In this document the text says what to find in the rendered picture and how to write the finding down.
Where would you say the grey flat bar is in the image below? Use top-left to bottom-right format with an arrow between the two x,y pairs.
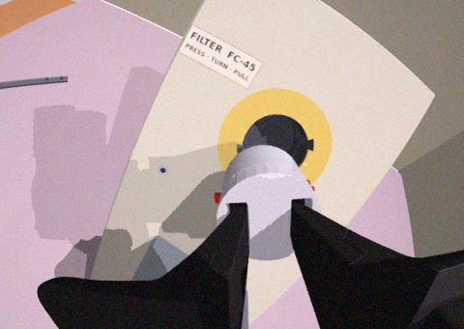
0,76 -> 69,89

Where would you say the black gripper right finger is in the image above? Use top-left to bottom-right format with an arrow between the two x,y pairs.
290,200 -> 464,329

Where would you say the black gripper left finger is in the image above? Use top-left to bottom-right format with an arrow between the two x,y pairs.
36,204 -> 248,329

